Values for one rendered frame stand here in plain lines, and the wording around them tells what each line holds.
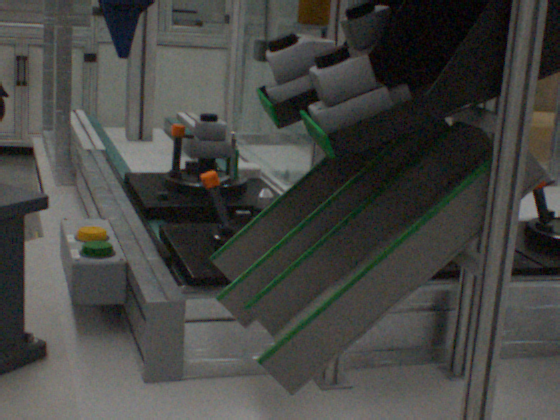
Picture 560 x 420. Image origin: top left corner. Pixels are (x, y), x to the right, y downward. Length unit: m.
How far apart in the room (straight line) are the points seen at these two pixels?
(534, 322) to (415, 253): 0.52
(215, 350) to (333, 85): 0.44
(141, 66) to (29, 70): 4.25
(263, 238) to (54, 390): 0.29
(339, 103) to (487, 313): 0.21
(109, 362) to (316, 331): 0.44
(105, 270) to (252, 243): 0.25
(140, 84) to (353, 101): 1.51
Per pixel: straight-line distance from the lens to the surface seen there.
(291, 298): 0.89
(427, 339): 1.20
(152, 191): 1.53
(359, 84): 0.77
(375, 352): 1.17
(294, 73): 0.89
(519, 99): 0.73
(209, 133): 1.53
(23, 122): 6.52
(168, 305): 1.07
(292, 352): 0.77
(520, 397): 1.16
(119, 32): 1.10
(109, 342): 1.21
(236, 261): 1.03
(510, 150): 0.73
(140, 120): 2.27
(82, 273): 1.20
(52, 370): 1.14
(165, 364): 1.09
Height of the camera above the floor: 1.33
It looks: 14 degrees down
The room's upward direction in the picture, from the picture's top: 4 degrees clockwise
